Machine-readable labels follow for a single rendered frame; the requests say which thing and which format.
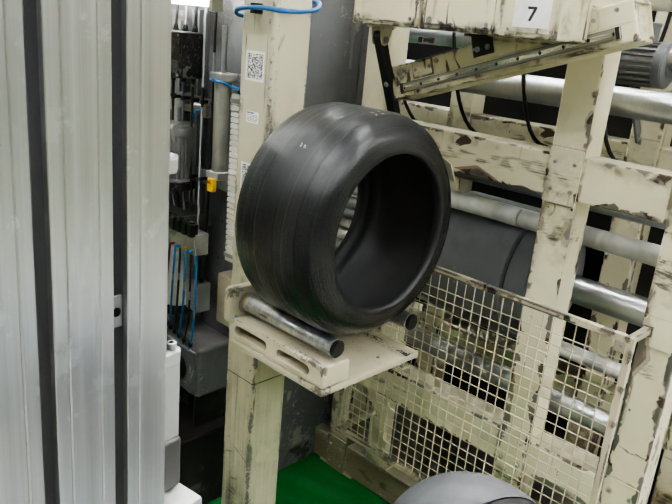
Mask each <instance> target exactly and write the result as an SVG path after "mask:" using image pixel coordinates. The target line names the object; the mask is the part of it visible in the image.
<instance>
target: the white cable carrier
mask: <svg viewBox="0 0 672 504"><path fill-rule="evenodd" d="M231 104H234V105H232V106H231V110H233V111H231V116H234V117H231V122H234V123H231V125H230V127H231V128H234V129H231V130H230V133H231V134H232V135H230V139H231V141H230V145H232V146H230V148H229V150H230V151H232V152H230V153H229V156H230V157H231V158H229V162H230V164H229V168H231V169H229V171H228V173H229V174H230V175H228V179H230V180H229V181H228V185H231V186H228V190H229V191H228V194H227V195H228V196H230V197H228V198H227V201H228V203H227V207H230V208H227V212H228V213H227V218H228V219H227V220H226V222H227V223H228V224H227V225H226V228H227V230H226V234H228V235H226V239H228V240H226V244H227V245H226V246H225V249H226V251H225V252H226V253H228V254H231V255H233V235H234V213H235V194H236V169H237V147H238V125H239V104H236V103H232V102H231ZM236 105H237V106H236ZM236 111H237V112H236ZM236 117H237V118H236ZM236 123H237V124H236ZM233 134H234V135H233ZM233 140H235V141H233ZM234 146H235V147H234ZM232 157H233V158H232ZM231 174H232V175H231ZM232 180H233V181H232Z"/></svg>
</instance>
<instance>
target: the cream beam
mask: <svg viewBox="0 0 672 504"><path fill-rule="evenodd" d="M515 2H516V0H355V7H354V18H353V22H354V23H360V24H371V25H382V26H393V27H402V28H412V29H423V30H434V31H445V32H457V33H471V34H482V35H488V36H491V37H502V38H513V39H524V40H535V41H546V42H557V43H568V44H579V45H581V43H582V44H583V43H585V40H586V39H587V35H588V30H589V25H590V20H591V15H592V10H593V9H596V8H599V7H603V6H606V5H609V4H613V3H615V0H553V5H552V10H551V16H550V22H549V28H548V29H539V28H526V27H513V26H512V21H513V15H514V9H515Z"/></svg>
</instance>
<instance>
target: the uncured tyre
mask: <svg viewBox="0 0 672 504"><path fill-rule="evenodd" d="M371 111H382V112H383V113H385V114H387V115H382V116H378V117H376V116H374V115H372V114H371V113H367V112H371ZM301 141H306V142H310V144H309V146H308V147H307V148H306V149H305V151H303V150H300V149H296V147H297V146H298V145H299V143H300V142H301ZM357 186H358V193H357V202H356V208H355V212H354V216H353V219H352V222H351V225H350V227H349V229H348V231H347V233H346V235H345V237H344V239H343V241H342V242H341V244H340V245H339V247H338V248H337V249H336V250H335V247H336V239H337V233H338V229H339V225H340V221H341V218H342V215H343V213H344V210H345V208H346V205H347V203H348V201H349V199H350V197H351V195H352V194H353V192H354V190H355V189H356V187H357ZM450 212H451V190H450V182H449V176H448V172H447V169H446V166H445V163H444V161H443V158H442V155H441V153H440V150H439V148H438V146H437V144H436V142H435V141H434V139H433V138H432V136H431V135H430V134H429V133H428V131H427V130H426V129H425V128H423V127H422V126H421V125H420V124H418V123H416V122H415V121H413V120H412V119H410V118H408V117H406V116H404V115H402V114H399V113H396V112H391V111H386V110H381V109H376V108H370V107H365V106H360V105H355V104H349V103H344V102H329V103H323V104H318V105H314V106H310V107H307V108H305V109H302V110H300V111H298V112H297V113H295V114H293V115H292V116H290V117H289V118H287V119H286V120H285V121H283V122H282V123H281V124H280V125H279V126H278V127H277V128H276V129H275V130H274V131H273V132H272V133H271V134H270V135H269V136H268V137H267V139H266V140H265V141H264V142H263V144H262V145H261V147H260V148H259V150H258V151H257V153H256V155H255V156H254V158H253V160H252V162H251V164H250V166H249V168H248V170H247V173H246V175H245V178H244V181H243V184H242V187H241V190H240V194H239V198H238V203H237V209H236V218H235V238H236V247H237V252H238V256H239V260H240V263H241V266H242V269H243V271H244V273H245V275H246V277H247V279H248V280H249V282H250V283H251V285H252V286H253V287H254V289H255V290H256V291H257V292H258V293H259V294H260V295H261V296H262V298H263V299H265V300H266V301H267V302H268V303H269V304H271V305H272V306H274V307H276V308H278V309H280V310H282V311H284V312H286V313H288V314H289V315H291V316H293V317H295V318H297V319H299V320H301V321H303V322H305V323H307V324H309V325H311V326H313V327H315V328H317V329H319V330H321V331H324V332H327V333H331V334H338V335H359V334H363V333H366V332H369V331H372V330H374V329H376V328H378V327H380V326H381V325H383V324H385V323H387V322H388V321H390V320H392V319H393V318H395V317H396V316H397V315H399V314H400V313H401V312H403V311H404V310H405V309H406V308H407V307H408V306H409V305H410V304H411V303H412V302H413V301H414V300H415V298H416V297H417V296H418V295H419V293H420V292H421V291H422V289H423V288H424V286H425V285H426V283H427V282H428V280H429V278H430V277H431V275H432V273H433V271H434V269H435V267H436V265H437V262H438V260H439V258H440V255H441V252H442V249H443V246H444V243H445V240H446V236H447V232H448V227H449V220H450Z"/></svg>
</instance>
